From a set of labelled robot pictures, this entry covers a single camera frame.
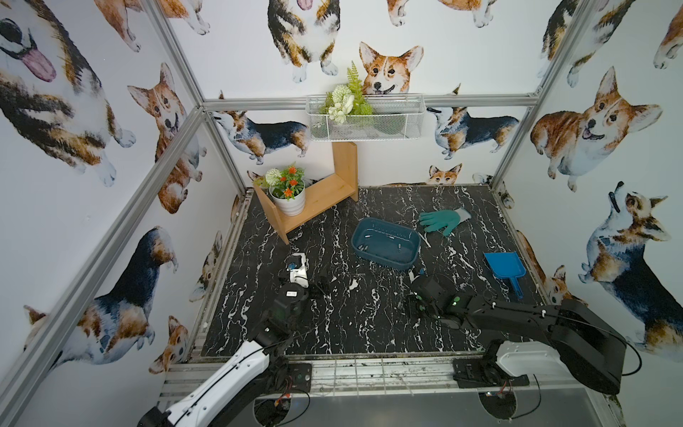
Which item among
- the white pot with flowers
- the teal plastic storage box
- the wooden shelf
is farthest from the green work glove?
the white pot with flowers

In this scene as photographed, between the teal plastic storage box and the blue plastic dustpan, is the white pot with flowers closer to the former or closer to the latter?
the teal plastic storage box

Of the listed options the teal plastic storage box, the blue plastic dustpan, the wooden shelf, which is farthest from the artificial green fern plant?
the blue plastic dustpan

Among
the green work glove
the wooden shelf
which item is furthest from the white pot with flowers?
the green work glove

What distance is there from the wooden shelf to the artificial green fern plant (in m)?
0.16

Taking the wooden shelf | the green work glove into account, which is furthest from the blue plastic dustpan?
the wooden shelf

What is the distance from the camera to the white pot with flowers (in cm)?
94

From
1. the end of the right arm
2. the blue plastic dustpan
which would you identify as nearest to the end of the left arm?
the end of the right arm

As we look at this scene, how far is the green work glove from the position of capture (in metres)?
1.09

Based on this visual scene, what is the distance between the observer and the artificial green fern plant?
785 mm

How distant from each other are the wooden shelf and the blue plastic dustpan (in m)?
0.60

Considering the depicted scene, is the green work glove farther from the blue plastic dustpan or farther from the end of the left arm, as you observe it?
the end of the left arm

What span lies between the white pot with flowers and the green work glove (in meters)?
0.50

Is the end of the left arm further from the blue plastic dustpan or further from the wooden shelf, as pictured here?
the blue plastic dustpan

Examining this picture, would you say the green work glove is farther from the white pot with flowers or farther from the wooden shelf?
the white pot with flowers
